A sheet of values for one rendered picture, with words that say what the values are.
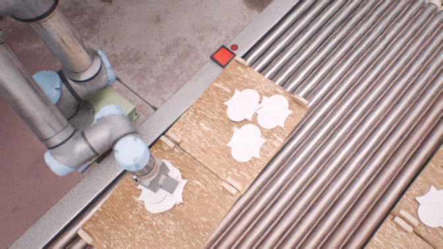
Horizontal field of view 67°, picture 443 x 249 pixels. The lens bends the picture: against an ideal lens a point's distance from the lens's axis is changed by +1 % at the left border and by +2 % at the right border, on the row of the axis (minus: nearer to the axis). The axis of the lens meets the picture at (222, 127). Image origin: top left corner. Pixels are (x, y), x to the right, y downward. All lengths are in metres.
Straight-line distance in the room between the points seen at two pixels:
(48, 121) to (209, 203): 0.55
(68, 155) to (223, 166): 0.50
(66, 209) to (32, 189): 1.19
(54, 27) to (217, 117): 0.59
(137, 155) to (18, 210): 1.70
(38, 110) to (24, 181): 1.64
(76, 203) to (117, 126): 0.45
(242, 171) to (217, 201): 0.13
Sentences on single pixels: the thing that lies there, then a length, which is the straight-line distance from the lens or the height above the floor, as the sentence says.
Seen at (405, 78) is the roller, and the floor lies 0.92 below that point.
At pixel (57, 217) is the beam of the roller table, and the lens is 1.28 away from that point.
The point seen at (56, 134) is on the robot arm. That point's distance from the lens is 0.88.
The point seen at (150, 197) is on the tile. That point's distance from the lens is 1.11.
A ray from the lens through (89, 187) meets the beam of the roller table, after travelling 1.26.
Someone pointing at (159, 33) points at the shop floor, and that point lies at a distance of 2.66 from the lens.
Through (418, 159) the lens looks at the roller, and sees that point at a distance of 1.32.
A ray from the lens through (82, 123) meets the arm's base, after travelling 1.27.
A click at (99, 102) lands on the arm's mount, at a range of 1.33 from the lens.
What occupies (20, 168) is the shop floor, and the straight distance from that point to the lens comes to 2.53.
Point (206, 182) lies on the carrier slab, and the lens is 1.14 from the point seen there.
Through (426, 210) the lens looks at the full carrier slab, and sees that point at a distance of 1.25.
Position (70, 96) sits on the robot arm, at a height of 1.13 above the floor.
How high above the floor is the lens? 2.04
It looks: 68 degrees down
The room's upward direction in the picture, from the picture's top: 6 degrees counter-clockwise
